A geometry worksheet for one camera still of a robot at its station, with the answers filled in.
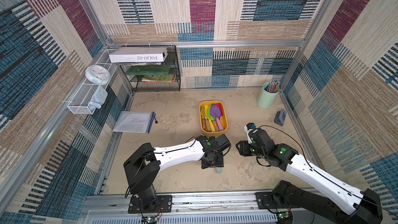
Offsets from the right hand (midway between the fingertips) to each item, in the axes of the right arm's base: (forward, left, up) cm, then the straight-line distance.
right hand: (239, 143), depth 79 cm
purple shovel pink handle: (+26, +10, -8) cm, 29 cm away
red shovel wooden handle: (+29, +7, -7) cm, 30 cm away
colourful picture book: (+41, +46, +8) cm, 62 cm away
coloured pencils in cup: (+36, -26, +3) cm, 45 cm away
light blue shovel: (-10, +11, -10) cm, 18 cm away
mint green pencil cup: (+34, -24, -1) cm, 41 cm away
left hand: (-8, +10, -7) cm, 14 cm away
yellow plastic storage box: (+22, +5, -7) cm, 23 cm away
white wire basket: (+9, +72, +22) cm, 76 cm away
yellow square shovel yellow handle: (+26, +16, -7) cm, 32 cm away
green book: (+43, +51, +13) cm, 69 cm away
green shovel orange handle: (+25, +14, -8) cm, 30 cm away
